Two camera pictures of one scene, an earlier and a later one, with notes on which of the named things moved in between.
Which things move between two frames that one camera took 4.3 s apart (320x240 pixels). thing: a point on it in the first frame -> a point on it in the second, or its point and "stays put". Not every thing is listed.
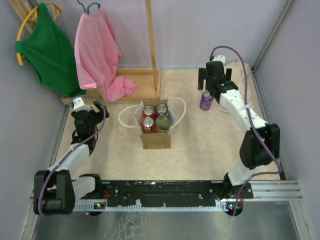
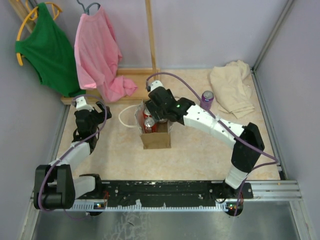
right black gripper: x=201 y=77 -> x=155 y=109
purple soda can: x=206 y=100 stays put
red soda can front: x=148 y=126 stays put
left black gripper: x=99 y=115 stays put
